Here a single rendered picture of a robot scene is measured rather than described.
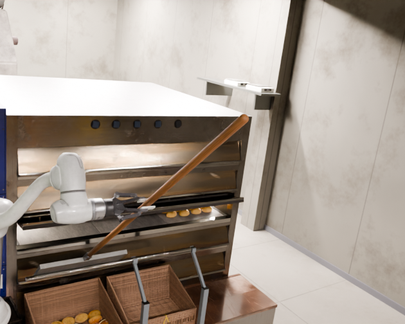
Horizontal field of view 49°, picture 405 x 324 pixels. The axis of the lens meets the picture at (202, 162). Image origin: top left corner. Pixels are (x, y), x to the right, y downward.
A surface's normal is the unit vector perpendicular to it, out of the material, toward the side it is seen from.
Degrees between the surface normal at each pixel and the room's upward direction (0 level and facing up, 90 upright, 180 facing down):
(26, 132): 90
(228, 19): 90
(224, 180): 70
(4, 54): 65
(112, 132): 90
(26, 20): 90
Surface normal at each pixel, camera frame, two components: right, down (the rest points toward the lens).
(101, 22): 0.56, 0.29
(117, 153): 0.55, -0.05
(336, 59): -0.82, 0.06
